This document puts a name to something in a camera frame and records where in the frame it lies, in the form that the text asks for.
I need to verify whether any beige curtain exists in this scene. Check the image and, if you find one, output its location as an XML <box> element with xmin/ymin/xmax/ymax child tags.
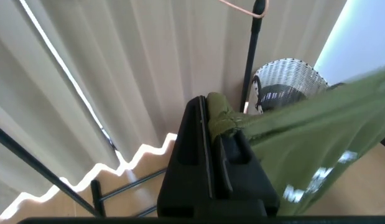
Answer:
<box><xmin>0</xmin><ymin>0</ymin><xmax>348</xmax><ymax>215</ymax></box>

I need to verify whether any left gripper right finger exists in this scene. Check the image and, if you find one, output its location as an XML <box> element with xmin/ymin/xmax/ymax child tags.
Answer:
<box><xmin>210</xmin><ymin>129</ymin><xmax>281</xmax><ymax>218</ymax></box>

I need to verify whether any white laundry basket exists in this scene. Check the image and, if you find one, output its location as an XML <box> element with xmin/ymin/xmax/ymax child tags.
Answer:
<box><xmin>246</xmin><ymin>58</ymin><xmax>345</xmax><ymax>114</ymax></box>

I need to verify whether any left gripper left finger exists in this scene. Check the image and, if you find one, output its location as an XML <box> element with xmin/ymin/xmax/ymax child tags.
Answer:
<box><xmin>157</xmin><ymin>95</ymin><xmax>215</xmax><ymax>218</ymax></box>

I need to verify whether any green long-sleeved shirt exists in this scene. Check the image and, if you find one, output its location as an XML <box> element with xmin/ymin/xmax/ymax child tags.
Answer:
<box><xmin>206</xmin><ymin>63</ymin><xmax>385</xmax><ymax>217</ymax></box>

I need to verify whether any black clothes rack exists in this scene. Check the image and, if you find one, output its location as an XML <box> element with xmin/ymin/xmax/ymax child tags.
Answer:
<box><xmin>0</xmin><ymin>0</ymin><xmax>267</xmax><ymax>218</ymax></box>

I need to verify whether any pink clothes hanger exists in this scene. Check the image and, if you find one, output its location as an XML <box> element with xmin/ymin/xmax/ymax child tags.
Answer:
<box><xmin>217</xmin><ymin>0</ymin><xmax>270</xmax><ymax>19</ymax></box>

